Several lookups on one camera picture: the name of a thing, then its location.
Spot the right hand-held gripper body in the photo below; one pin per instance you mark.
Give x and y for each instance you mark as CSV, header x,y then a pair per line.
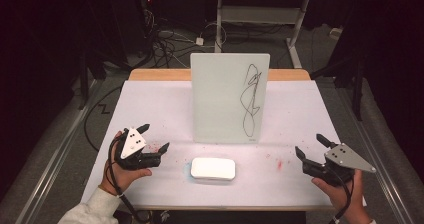
x,y
346,159

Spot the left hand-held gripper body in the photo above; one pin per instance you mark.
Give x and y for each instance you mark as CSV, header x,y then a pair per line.
x,y
133,144

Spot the white board eraser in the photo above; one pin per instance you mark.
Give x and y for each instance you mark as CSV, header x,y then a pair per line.
x,y
213,168

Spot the person's left hand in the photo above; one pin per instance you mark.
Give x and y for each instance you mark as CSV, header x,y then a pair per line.
x,y
125,179

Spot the person's right hand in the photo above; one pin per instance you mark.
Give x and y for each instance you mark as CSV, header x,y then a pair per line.
x,y
338,195

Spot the white paper table cover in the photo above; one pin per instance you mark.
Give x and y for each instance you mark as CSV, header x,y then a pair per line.
x,y
160,110

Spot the wooden table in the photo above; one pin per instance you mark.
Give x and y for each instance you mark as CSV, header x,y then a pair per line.
x,y
160,74

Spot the black metal stand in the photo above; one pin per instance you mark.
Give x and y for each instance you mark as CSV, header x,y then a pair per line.
x,y
84,84
358,90

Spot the small scribbled whiteboard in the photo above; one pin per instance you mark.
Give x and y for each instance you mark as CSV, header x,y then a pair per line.
x,y
220,97

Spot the white power adapter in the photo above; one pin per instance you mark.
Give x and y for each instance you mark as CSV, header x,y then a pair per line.
x,y
199,41

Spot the white power strip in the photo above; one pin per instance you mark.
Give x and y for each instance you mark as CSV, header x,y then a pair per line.
x,y
335,33

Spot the metal floor rail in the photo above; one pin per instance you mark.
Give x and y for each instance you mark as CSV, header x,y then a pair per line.
x,y
376,157
53,164

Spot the white metal desk frame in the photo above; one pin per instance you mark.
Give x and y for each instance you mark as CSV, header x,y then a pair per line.
x,y
260,15

